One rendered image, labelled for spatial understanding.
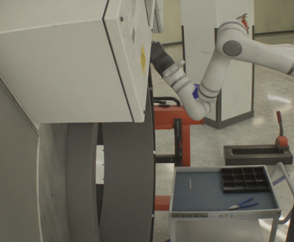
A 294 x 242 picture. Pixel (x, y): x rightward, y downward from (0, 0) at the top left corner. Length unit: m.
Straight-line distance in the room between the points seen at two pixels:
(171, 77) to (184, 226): 1.17
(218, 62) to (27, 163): 0.72
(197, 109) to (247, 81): 3.32
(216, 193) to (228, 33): 1.02
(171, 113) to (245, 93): 2.52
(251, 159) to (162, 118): 1.40
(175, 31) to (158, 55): 10.90
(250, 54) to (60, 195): 0.63
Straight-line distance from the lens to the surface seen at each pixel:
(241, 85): 4.31
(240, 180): 1.84
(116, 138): 1.35
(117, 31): 0.30
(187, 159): 2.13
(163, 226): 2.53
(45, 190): 0.50
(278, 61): 0.94
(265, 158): 3.22
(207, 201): 1.66
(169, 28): 11.89
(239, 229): 2.05
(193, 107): 1.10
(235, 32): 0.90
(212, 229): 2.03
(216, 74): 1.02
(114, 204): 1.35
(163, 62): 1.14
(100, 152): 1.41
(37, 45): 0.34
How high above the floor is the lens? 1.63
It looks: 21 degrees down
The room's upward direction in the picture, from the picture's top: 4 degrees counter-clockwise
